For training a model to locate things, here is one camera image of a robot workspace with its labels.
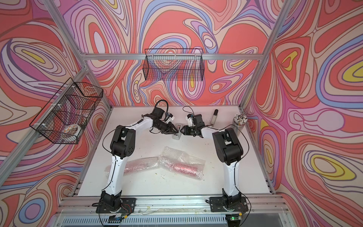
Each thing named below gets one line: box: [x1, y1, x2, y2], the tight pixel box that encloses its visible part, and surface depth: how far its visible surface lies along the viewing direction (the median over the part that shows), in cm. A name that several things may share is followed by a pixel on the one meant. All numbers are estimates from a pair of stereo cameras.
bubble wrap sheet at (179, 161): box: [157, 146, 206, 180], surface depth 85 cm
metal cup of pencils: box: [233, 113, 248, 132], surface depth 90 cm
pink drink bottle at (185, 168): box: [170, 163, 201, 176], surface depth 82 cm
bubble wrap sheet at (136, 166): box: [103, 156, 160, 179], surface depth 84 cm
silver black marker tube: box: [210, 109, 219, 125], surface depth 111 cm
